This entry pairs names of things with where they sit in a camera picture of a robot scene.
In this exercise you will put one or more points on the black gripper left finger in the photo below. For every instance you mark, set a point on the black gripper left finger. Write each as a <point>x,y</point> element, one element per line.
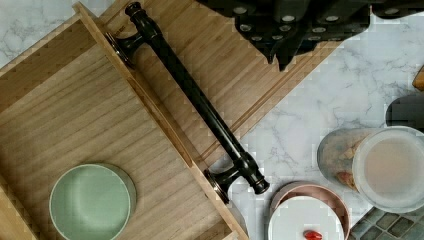
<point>283,29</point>

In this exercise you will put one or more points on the green ceramic bowl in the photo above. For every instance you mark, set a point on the green ceramic bowl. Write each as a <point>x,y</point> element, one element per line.
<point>92,202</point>

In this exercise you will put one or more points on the clear plastic jar with lid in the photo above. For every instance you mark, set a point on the clear plastic jar with lid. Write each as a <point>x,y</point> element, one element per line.
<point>384,165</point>

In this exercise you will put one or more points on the black metal drawer handle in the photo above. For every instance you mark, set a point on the black metal drawer handle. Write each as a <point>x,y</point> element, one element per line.
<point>244,165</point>

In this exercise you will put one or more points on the small red fruit piece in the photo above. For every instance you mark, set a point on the small red fruit piece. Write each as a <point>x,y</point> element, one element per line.
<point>312,235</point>

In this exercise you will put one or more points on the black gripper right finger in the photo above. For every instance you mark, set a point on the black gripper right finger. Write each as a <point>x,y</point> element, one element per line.
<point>393,9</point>

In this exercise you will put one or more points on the bamboo drawer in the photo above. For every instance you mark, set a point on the bamboo drawer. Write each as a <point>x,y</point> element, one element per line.
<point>69,100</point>

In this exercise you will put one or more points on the pink bowl with white plate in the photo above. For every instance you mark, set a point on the pink bowl with white plate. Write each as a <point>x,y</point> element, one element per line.
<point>303,206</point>

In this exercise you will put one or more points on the wooden cutting board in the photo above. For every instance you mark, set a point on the wooden cutting board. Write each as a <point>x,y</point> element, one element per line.
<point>236,78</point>

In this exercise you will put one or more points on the bamboo and teal board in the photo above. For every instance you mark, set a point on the bamboo and teal board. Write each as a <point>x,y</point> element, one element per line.
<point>418,81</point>

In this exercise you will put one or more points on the black cup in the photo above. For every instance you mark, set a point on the black cup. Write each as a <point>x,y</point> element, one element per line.
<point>407,111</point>

